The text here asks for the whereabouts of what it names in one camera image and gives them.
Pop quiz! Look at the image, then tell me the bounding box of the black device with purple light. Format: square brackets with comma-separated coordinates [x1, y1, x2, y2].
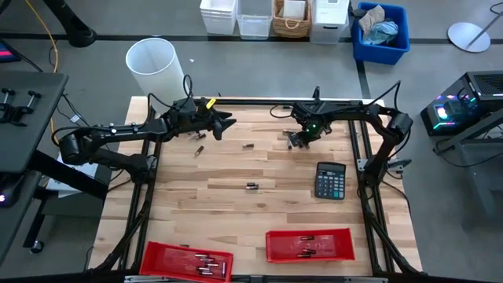
[0, 175, 23, 209]

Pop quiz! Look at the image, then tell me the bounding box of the beige cloth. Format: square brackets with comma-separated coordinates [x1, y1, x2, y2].
[358, 4, 387, 36]

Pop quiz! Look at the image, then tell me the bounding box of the white paper sheet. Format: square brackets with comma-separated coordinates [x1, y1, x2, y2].
[282, 0, 307, 20]

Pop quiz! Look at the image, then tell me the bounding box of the white lidded box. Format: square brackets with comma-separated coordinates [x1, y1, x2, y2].
[309, 0, 351, 45]

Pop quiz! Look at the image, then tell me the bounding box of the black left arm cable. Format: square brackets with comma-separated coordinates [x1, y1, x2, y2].
[146, 73, 195, 119]

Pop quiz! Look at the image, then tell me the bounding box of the white storage bin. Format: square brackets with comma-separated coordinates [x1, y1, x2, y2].
[199, 0, 238, 36]

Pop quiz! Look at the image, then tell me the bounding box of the laptop screen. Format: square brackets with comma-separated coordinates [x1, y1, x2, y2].
[0, 38, 21, 64]

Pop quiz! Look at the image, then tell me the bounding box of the black desk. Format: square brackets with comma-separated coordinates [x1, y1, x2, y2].
[0, 70, 70, 175]

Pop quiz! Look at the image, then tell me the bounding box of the white booklet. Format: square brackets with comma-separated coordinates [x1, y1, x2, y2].
[46, 155, 99, 198]

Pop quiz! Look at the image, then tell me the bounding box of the black aluminium table frame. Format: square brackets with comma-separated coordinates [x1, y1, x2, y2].
[88, 96, 424, 283]

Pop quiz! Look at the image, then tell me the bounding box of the blue plastic bin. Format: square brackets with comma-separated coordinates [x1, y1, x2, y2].
[350, 1, 412, 66]

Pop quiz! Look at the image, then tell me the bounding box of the clear storage bin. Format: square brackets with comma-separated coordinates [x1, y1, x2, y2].
[236, 0, 274, 41]

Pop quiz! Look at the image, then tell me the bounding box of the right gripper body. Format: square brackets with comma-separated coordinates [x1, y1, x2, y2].
[292, 101, 333, 137]

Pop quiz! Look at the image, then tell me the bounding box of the black desk calculator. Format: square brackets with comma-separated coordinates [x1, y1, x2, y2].
[314, 161, 347, 201]

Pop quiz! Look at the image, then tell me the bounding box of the black clamp fixture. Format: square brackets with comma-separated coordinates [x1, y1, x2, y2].
[0, 86, 42, 127]

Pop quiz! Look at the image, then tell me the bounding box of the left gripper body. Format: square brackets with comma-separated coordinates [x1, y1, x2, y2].
[178, 101, 216, 135]

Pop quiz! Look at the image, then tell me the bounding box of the black floor stand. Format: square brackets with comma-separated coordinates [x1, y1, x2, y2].
[42, 0, 98, 49]

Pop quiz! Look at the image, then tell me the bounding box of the light blue cloth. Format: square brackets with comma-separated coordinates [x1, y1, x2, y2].
[362, 20, 399, 46]

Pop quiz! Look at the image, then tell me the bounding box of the wicker basket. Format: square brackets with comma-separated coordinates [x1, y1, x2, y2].
[272, 0, 313, 39]

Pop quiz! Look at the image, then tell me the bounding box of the white shade table lamp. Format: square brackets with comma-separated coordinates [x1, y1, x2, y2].
[125, 37, 186, 113]

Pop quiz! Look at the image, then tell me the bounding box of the grey camera mount rail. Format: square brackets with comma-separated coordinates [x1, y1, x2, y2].
[123, 275, 389, 283]

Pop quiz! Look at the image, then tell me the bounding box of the red plastic bin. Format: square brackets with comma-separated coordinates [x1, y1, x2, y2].
[138, 240, 235, 278]
[265, 227, 356, 264]

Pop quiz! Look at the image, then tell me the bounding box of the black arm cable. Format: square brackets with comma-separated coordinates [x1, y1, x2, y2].
[269, 80, 402, 119]
[146, 73, 195, 119]

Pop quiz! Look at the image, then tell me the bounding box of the grey table clamp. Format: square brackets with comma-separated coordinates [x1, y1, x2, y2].
[386, 158, 413, 171]

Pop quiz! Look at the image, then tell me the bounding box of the grey round base stand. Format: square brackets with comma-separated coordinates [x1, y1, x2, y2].
[447, 14, 503, 53]

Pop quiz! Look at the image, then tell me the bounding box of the yellow cable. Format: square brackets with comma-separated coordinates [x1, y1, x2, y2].
[24, 0, 68, 149]

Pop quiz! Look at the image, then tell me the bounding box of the black computer with coloured lights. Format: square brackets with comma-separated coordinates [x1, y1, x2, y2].
[420, 70, 503, 138]

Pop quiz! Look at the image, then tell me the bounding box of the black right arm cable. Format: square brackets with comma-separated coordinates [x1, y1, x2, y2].
[269, 80, 402, 119]

